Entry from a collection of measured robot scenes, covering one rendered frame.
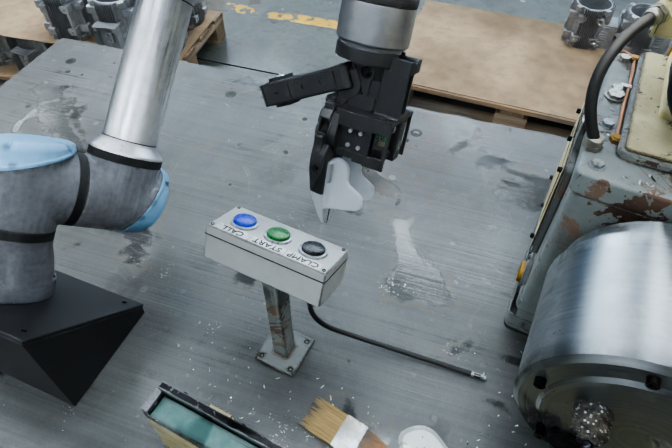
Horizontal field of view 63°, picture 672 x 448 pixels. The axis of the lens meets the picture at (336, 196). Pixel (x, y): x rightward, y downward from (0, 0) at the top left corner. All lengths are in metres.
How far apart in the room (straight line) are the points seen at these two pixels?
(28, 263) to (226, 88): 0.69
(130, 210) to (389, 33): 0.54
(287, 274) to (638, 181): 0.42
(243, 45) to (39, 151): 2.32
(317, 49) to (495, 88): 0.99
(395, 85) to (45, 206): 0.55
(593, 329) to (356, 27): 0.37
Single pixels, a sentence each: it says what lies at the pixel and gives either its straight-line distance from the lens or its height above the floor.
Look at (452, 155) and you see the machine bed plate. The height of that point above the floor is 0.80.
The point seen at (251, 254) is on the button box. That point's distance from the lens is 0.68.
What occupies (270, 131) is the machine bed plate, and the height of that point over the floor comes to 0.80.
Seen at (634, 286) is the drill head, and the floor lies 1.15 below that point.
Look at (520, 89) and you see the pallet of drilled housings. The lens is 2.61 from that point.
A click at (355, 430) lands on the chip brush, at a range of 0.85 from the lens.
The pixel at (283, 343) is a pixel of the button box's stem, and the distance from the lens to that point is 0.86.
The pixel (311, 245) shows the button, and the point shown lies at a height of 1.07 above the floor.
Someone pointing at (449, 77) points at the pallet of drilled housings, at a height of 0.15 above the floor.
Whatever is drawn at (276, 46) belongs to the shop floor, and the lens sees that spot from 3.07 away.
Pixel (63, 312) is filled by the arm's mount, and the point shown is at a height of 0.91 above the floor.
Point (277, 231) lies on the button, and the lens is 0.69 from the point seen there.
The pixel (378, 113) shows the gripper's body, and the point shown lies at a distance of 0.57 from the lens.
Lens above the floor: 1.60
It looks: 47 degrees down
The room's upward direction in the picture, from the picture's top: straight up
